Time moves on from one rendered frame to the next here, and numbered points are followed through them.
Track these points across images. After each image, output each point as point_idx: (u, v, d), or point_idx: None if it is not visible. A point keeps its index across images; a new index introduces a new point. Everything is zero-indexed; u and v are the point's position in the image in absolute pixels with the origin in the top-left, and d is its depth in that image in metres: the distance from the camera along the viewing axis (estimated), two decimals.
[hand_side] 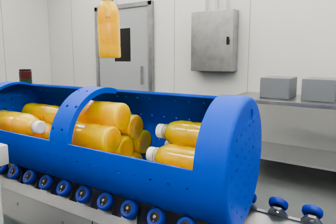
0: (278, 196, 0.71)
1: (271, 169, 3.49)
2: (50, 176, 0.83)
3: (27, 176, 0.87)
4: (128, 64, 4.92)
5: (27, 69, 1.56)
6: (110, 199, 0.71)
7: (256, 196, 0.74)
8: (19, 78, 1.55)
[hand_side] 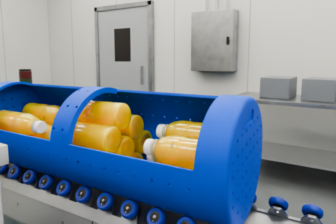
0: (278, 196, 0.71)
1: (271, 169, 3.49)
2: (50, 177, 0.83)
3: (27, 176, 0.87)
4: (128, 64, 4.92)
5: (27, 69, 1.56)
6: (110, 200, 0.71)
7: (256, 197, 0.74)
8: (19, 78, 1.55)
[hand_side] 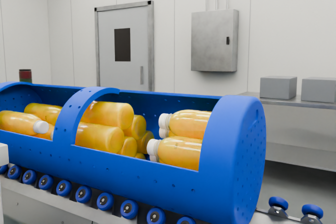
0: (278, 196, 0.71)
1: (271, 169, 3.49)
2: (50, 180, 0.83)
3: (27, 177, 0.87)
4: (128, 64, 4.92)
5: (27, 69, 1.56)
6: (109, 204, 0.71)
7: None
8: (19, 78, 1.55)
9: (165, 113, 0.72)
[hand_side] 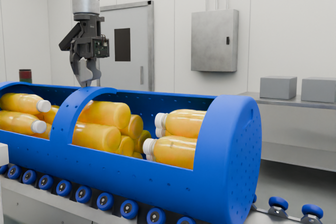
0: (278, 196, 0.71)
1: (271, 169, 3.49)
2: (50, 176, 0.83)
3: (27, 176, 0.87)
4: (128, 64, 4.92)
5: (27, 69, 1.56)
6: (110, 200, 0.71)
7: (256, 196, 0.74)
8: (19, 78, 1.55)
9: (161, 113, 0.72)
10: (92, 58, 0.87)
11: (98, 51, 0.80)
